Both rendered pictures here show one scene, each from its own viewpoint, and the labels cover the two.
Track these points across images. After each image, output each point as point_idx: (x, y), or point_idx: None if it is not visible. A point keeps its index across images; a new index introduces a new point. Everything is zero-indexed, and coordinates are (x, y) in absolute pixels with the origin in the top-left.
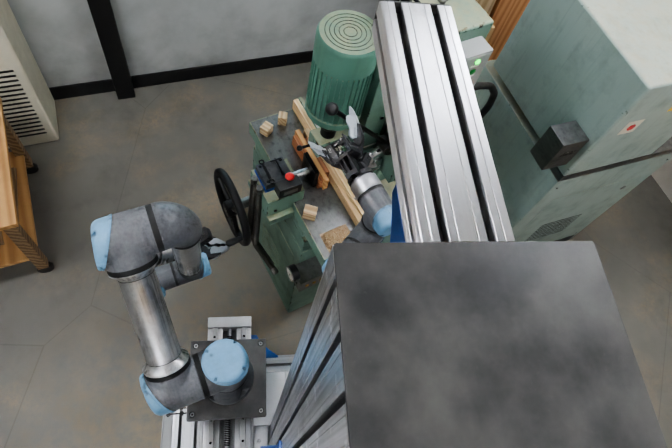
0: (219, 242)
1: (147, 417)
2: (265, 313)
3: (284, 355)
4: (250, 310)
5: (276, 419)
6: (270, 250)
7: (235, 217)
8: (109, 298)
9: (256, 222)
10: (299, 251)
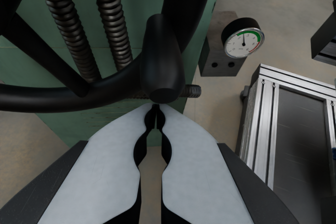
0: (132, 131)
1: None
2: (164, 168)
3: (248, 159)
4: (155, 183)
5: None
6: (113, 119)
7: (32, 30)
8: None
9: None
10: (207, 2)
